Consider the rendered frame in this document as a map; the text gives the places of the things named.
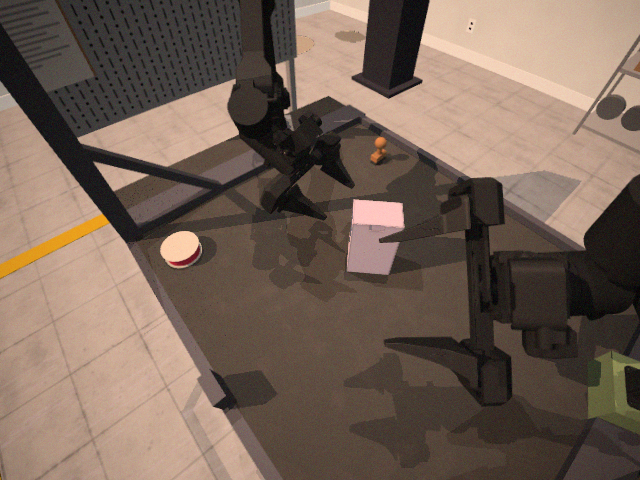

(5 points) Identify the pale pink paper carton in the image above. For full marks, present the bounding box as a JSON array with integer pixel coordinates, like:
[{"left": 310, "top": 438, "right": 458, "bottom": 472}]
[{"left": 347, "top": 200, "right": 404, "bottom": 275}]

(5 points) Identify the grey ruled sheet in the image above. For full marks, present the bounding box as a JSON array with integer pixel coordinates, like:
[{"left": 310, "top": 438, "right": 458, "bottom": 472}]
[{"left": 0, "top": 0, "right": 95, "bottom": 92}]

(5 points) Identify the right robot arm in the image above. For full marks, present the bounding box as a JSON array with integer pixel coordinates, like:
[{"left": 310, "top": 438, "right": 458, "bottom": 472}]
[{"left": 493, "top": 174, "right": 640, "bottom": 410}]

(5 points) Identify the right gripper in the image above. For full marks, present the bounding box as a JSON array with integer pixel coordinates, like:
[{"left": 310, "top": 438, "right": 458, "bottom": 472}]
[{"left": 379, "top": 177, "right": 581, "bottom": 407}]

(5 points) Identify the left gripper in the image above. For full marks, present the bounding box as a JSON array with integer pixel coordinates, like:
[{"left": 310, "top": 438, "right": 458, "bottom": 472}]
[{"left": 260, "top": 129, "right": 355, "bottom": 220}]

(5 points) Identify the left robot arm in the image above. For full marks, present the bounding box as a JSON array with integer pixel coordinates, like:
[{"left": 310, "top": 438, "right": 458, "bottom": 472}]
[{"left": 227, "top": 0, "right": 323, "bottom": 166}]

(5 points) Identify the dark grey perforated panel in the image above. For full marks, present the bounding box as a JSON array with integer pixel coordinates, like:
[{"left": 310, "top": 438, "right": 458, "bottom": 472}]
[{"left": 47, "top": 0, "right": 297, "bottom": 138}]

